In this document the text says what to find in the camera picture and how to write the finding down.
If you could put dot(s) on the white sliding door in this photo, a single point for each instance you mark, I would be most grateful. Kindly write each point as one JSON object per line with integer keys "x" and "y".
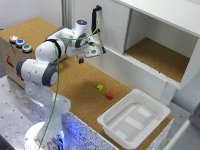
{"x": 113, "y": 23}

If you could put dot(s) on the yellow block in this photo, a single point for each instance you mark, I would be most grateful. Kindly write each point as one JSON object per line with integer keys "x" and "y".
{"x": 100, "y": 87}

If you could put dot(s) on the blue button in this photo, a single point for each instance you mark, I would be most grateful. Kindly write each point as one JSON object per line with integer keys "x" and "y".
{"x": 20, "y": 42}

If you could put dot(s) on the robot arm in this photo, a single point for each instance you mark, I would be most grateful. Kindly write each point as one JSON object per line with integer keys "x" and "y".
{"x": 38, "y": 71}

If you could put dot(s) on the white plastic box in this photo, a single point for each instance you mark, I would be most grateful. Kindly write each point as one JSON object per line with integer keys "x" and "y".
{"x": 135, "y": 120}

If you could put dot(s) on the green button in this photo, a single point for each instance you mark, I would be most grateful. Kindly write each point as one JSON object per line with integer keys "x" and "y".
{"x": 27, "y": 48}

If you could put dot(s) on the purple block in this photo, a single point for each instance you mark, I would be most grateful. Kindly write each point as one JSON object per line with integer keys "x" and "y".
{"x": 81, "y": 60}

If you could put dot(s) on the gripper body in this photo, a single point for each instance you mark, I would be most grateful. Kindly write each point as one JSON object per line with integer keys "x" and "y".
{"x": 91, "y": 51}

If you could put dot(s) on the red button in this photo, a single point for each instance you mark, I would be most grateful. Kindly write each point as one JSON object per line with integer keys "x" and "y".
{"x": 13, "y": 38}

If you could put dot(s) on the pink block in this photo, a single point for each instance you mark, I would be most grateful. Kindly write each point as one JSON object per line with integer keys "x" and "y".
{"x": 109, "y": 96}

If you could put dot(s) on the white cabinet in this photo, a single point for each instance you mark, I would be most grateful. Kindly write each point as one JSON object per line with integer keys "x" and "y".
{"x": 156, "y": 20}

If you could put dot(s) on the wooden drawer box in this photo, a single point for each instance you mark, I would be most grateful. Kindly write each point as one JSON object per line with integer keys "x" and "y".
{"x": 31, "y": 28}

